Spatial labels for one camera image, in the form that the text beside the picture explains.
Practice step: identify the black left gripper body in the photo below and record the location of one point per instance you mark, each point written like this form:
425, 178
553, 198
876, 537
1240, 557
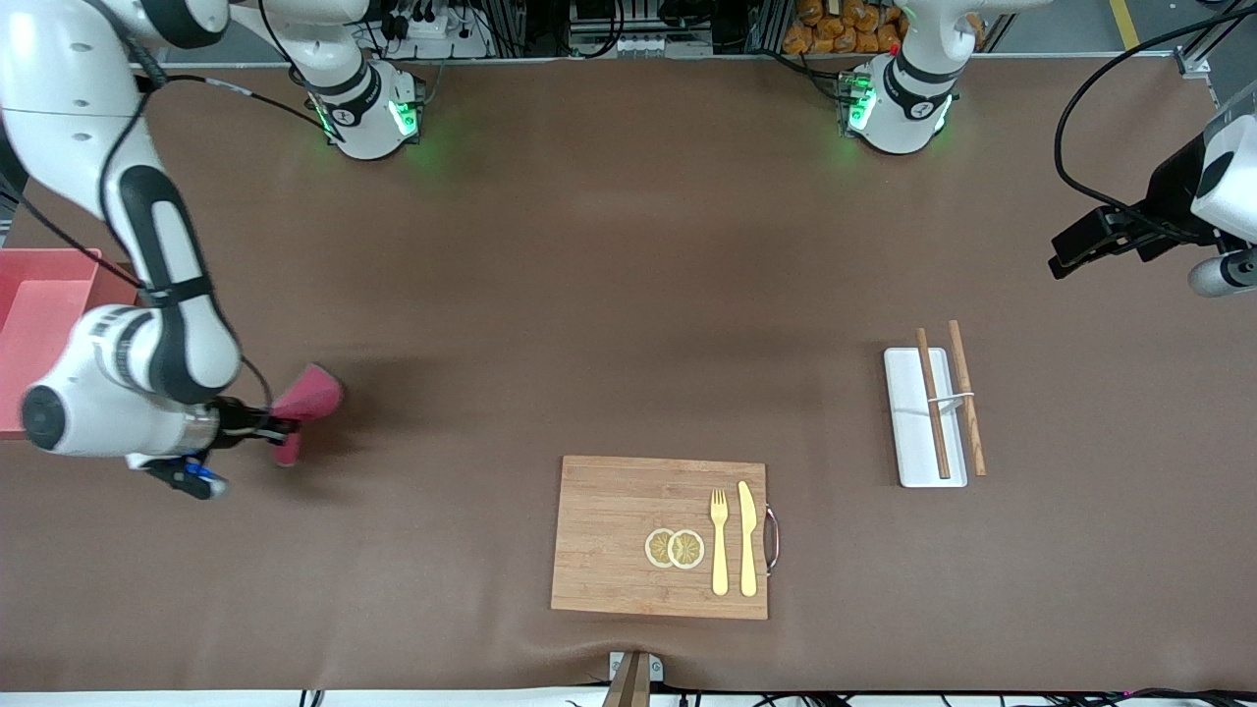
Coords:
1166, 199

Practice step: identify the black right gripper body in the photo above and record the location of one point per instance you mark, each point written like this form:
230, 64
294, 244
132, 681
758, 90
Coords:
237, 420

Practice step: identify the red cloth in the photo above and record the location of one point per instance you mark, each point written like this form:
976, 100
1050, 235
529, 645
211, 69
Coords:
314, 393

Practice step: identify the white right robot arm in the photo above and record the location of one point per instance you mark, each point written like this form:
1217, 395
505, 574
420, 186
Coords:
59, 98

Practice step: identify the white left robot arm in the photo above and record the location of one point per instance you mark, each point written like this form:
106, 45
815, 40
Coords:
908, 98

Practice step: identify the brown wooden chopstick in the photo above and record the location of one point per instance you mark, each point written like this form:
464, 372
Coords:
967, 403
933, 403

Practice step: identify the thin metal chopstick rest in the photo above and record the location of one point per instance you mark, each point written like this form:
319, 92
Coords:
953, 397

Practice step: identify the pink plastic bin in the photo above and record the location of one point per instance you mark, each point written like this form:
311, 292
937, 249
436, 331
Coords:
39, 295

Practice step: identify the white rectangular tray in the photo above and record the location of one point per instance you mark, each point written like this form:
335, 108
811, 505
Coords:
908, 432

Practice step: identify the orange packaged goods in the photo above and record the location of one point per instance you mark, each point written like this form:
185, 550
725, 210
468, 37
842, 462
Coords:
835, 29

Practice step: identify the wooden cutting board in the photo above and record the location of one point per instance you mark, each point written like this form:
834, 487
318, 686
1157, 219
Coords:
619, 530

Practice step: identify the lemon slice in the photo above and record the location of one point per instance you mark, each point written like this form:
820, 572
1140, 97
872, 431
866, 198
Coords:
656, 548
686, 549

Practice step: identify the white power strip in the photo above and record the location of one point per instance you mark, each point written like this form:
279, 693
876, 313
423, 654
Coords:
432, 34

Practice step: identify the yellow knife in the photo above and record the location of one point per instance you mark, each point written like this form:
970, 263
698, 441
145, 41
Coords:
748, 540

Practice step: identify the yellow fork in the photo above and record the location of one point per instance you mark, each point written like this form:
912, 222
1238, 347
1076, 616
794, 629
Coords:
720, 550

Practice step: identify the black electronics box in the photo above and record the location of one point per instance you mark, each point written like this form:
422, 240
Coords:
638, 25

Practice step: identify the aluminium frame post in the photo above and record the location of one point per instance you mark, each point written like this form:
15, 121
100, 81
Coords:
1198, 54

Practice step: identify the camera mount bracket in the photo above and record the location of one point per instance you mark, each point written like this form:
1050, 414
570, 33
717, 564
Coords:
631, 678

